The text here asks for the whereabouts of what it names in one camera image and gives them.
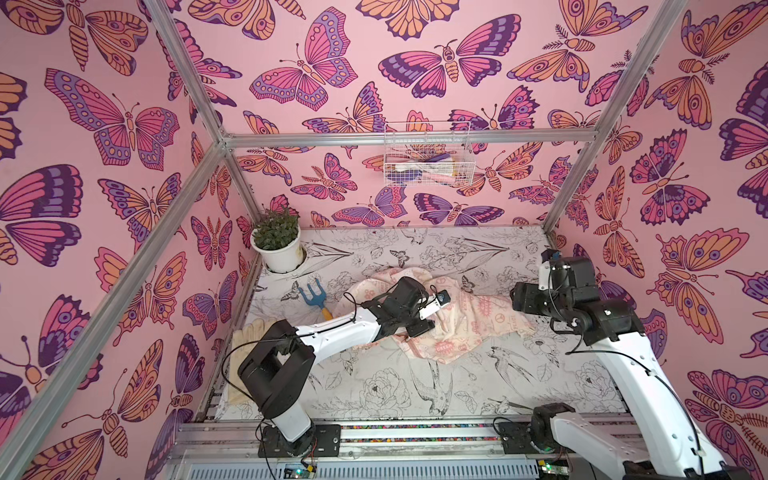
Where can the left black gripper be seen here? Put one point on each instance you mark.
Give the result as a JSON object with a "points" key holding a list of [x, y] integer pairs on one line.
{"points": [[422, 327]]}

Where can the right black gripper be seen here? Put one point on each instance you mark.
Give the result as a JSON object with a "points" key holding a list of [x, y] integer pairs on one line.
{"points": [[534, 297]]}

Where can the pink printed hooded jacket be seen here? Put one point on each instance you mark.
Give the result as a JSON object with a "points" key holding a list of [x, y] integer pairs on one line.
{"points": [[460, 327]]}

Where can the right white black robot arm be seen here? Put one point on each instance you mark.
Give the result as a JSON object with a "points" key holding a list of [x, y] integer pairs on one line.
{"points": [[566, 293]]}

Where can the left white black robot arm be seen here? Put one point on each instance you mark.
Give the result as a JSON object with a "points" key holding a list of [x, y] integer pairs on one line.
{"points": [[278, 365]]}

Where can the white pot with green plant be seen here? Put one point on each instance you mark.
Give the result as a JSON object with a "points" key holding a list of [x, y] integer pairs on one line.
{"points": [[276, 238]]}

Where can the green circuit board right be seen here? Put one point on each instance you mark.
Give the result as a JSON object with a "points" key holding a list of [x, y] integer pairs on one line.
{"points": [[553, 470]]}

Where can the green circuit board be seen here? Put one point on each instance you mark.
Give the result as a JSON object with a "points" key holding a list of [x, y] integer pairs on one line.
{"points": [[553, 470], [298, 472]]}

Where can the green circuit board left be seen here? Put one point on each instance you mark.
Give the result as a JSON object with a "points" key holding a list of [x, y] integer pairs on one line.
{"points": [[298, 472]]}

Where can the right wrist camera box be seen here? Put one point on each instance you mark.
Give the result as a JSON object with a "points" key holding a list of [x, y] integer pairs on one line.
{"points": [[544, 276]]}

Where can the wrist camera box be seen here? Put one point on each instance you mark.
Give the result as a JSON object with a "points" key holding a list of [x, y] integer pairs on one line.
{"points": [[435, 303], [544, 276]]}

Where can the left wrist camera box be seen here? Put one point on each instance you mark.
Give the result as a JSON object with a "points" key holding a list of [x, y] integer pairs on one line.
{"points": [[435, 303]]}

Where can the blue garden fork yellow handle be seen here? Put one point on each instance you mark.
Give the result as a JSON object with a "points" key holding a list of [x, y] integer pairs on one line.
{"points": [[314, 295]]}

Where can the aluminium front rail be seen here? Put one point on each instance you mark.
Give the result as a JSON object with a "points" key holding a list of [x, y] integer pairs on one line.
{"points": [[359, 439]]}

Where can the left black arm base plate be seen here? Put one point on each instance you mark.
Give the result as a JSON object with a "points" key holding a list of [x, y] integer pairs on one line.
{"points": [[322, 440]]}

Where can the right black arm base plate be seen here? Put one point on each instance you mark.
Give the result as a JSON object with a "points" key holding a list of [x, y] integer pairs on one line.
{"points": [[516, 438]]}

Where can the white wire wall basket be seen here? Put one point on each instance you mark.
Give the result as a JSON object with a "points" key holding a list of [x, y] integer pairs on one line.
{"points": [[430, 158]]}

